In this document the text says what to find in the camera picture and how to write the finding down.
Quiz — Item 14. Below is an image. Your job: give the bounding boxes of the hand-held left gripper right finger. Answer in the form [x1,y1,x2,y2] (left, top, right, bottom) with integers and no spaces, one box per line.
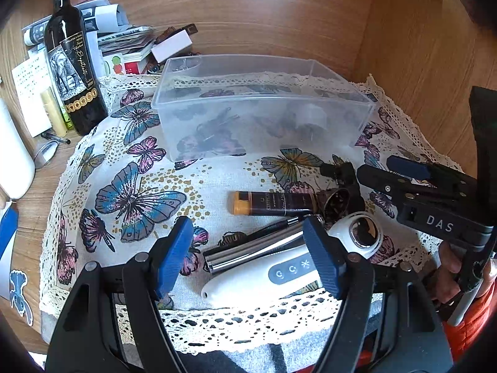
[302,215,454,373]

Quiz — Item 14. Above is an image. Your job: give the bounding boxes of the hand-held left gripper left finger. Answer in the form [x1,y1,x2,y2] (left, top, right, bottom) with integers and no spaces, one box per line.
[46,216,194,373]

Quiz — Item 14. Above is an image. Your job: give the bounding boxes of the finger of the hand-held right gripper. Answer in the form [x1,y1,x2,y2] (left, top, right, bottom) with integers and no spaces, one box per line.
[386,155,479,199]
[356,164,430,203]

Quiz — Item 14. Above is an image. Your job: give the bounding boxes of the black round-headed tool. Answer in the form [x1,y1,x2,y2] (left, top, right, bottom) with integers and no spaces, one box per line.
[319,162,366,224]

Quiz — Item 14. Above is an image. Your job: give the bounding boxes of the silver metal cylinder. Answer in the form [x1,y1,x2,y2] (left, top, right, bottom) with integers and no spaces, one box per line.
[203,223,308,274]

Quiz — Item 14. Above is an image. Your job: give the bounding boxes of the white handheld device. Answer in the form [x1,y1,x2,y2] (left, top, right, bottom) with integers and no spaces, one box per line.
[201,212,385,311]

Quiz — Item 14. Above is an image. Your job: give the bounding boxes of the clear plastic container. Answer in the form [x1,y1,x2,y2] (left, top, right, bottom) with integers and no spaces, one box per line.
[151,54,378,163]

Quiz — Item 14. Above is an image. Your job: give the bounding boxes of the person's right forearm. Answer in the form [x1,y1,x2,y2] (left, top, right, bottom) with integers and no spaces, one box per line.
[443,280,497,358]

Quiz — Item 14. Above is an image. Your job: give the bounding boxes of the person's right hand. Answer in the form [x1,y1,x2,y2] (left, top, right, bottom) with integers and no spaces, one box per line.
[438,241,464,281]

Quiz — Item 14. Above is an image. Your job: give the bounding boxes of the black pen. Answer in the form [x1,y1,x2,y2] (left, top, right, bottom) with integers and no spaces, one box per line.
[217,218,302,248]

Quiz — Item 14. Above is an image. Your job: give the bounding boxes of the brown tube with orange cap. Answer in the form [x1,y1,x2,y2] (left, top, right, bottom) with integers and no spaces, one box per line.
[233,190,317,218]

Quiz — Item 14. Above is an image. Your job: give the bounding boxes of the butterfly print lace cloth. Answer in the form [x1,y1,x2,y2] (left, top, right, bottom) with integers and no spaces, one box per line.
[39,71,467,357]

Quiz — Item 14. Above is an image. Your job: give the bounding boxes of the white tape roll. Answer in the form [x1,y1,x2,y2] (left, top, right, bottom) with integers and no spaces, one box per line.
[297,103,329,131]

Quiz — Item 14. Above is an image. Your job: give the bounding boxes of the blue cartoon sticker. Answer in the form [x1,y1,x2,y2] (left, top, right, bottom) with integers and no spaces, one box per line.
[8,269,35,325]

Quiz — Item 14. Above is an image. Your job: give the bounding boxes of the small round mirror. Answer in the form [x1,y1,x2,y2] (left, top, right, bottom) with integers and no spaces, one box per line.
[33,140,60,163]

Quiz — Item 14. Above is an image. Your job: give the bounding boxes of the short black marker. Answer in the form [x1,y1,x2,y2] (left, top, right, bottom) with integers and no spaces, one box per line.
[41,132,71,145]

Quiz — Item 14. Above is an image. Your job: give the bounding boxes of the yellow lip balm stick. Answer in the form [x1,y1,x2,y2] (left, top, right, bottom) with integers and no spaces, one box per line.
[41,89,67,138]

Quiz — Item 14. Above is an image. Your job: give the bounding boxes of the white plastic bottle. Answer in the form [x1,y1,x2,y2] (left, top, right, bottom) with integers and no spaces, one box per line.
[0,97,36,201]

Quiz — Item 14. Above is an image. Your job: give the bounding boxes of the dark wine bottle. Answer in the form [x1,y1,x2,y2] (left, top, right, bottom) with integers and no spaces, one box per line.
[43,0,110,137]

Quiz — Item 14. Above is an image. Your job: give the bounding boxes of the box with coloured dots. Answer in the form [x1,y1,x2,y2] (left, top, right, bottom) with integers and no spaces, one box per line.
[102,52,153,77]

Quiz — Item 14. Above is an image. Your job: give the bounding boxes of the small white box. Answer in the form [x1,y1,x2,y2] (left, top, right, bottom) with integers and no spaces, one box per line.
[151,31,194,63]

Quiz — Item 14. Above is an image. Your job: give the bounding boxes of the stack of booklets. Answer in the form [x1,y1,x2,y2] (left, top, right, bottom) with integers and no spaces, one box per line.
[97,26,164,65]

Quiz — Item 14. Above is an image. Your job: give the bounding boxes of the white note paper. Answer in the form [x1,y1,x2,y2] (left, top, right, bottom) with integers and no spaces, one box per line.
[11,52,55,139]

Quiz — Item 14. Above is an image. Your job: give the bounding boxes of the brown wooden item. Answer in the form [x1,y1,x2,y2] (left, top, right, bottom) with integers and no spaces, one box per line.
[154,23,199,45]

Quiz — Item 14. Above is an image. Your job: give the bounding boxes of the pile of printed papers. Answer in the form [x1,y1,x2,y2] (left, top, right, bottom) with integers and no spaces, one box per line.
[21,0,131,47]

